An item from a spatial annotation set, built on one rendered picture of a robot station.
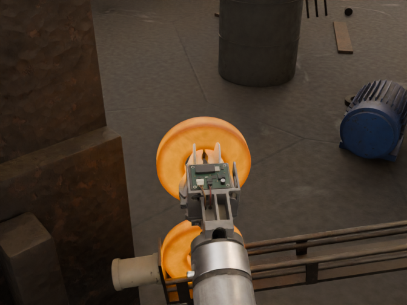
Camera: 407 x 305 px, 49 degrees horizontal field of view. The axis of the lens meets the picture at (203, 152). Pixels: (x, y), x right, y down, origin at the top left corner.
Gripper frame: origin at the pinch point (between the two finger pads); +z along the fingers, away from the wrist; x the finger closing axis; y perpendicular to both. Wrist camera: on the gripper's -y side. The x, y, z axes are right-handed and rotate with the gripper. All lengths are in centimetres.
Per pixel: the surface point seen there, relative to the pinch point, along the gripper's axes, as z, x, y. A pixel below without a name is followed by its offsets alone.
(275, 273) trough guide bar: -10.7, -13.4, -23.0
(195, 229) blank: -6.0, 1.5, -13.4
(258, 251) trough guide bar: -4.8, -11.4, -24.8
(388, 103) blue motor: 112, -107, -92
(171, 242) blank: -6.8, 5.9, -16.1
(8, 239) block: -7.3, 32.9, -11.2
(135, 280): -9.9, 12.9, -23.4
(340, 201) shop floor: 70, -74, -114
